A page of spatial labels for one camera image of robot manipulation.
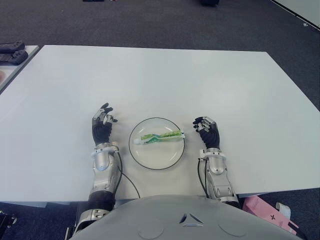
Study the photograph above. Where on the white tape loop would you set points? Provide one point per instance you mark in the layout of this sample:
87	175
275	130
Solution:
287	211

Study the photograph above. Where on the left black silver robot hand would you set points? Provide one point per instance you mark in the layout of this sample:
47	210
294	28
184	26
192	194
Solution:
101	132

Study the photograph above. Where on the white side table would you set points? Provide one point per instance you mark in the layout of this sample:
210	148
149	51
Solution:
18	70

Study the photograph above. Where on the green toothpaste tube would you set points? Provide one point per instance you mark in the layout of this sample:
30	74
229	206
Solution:
160	137

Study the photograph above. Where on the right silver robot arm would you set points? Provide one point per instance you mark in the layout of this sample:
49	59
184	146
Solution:
220	177

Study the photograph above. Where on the grey robot torso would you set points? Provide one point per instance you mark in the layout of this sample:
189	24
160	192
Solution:
175	220

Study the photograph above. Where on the black equipment piece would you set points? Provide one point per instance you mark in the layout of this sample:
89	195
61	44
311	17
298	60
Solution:
6	220

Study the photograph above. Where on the black game controller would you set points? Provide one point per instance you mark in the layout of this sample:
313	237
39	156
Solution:
13	57
12	45

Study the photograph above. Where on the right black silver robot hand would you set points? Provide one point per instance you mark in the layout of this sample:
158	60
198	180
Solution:
211	136

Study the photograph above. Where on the white plate with black rim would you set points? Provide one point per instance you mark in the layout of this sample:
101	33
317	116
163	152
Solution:
157	156

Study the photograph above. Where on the pink cardboard box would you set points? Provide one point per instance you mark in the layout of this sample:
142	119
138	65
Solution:
260	207

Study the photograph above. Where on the dark flat floor item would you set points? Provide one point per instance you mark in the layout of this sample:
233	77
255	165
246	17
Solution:
92	0

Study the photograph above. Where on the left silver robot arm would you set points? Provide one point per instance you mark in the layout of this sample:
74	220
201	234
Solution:
102	180

